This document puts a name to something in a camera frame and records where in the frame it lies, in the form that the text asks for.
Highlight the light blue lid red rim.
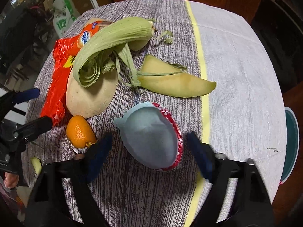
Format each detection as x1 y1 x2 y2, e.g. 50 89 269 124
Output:
114 102 183 171

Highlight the white green plastic bag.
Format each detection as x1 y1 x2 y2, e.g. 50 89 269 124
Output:
52 0 78 35

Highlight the yellow melon peel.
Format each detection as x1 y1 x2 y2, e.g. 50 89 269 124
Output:
137 54 217 98

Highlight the small pale peel piece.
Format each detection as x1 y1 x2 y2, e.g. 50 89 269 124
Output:
30 157 43 176

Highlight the orange tangerine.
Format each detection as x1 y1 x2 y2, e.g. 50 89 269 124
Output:
66 115 97 149

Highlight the black built-in oven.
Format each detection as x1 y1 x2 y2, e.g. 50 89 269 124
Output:
251 0 303 93

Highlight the light blue waste bin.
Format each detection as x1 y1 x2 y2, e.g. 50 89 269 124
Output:
279 106 300 185

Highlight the small corn husk strip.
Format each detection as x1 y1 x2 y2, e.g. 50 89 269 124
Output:
155 30 174 44

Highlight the red orange snack wrapper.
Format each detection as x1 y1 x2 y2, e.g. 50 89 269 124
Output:
40 19 112 127

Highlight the grey striped tablecloth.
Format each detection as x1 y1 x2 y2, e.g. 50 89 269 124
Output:
21 0 288 227

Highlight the green corn husk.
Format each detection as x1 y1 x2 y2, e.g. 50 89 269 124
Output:
72 17 158 94

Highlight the person's left hand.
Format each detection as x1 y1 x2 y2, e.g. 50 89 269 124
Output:
3 171 19 189

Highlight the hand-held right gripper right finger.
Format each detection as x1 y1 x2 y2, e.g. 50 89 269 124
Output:
187 131 275 227

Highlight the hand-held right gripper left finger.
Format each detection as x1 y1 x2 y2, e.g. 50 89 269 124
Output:
27 132 114 227

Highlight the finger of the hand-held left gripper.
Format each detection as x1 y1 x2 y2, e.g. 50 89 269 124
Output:
0 88 40 114
12 116 54 147

